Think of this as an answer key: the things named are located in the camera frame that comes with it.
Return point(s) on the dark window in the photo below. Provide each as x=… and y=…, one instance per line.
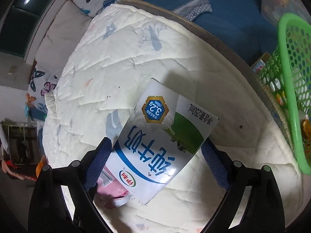
x=19, y=25

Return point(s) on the clear plastic storage bin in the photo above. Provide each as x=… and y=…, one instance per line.
x=273, y=10

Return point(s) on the white quilted mattress pad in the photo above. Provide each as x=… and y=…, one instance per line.
x=121, y=51

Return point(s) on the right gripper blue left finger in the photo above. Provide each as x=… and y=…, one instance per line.
x=94, y=162

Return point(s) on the white blue milk carton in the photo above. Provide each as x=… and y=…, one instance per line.
x=160, y=137

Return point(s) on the plain beige pillow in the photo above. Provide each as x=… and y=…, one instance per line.
x=62, y=38

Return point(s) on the pink snack package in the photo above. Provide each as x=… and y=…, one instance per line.
x=110, y=192

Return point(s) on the metal clothes rack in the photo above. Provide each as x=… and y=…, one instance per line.
x=21, y=146

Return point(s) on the green plastic mesh basket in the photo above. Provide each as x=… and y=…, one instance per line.
x=287, y=75

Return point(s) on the butterfly print pillow left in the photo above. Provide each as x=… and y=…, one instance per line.
x=41, y=83

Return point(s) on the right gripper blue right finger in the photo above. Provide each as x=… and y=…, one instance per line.
x=210, y=154

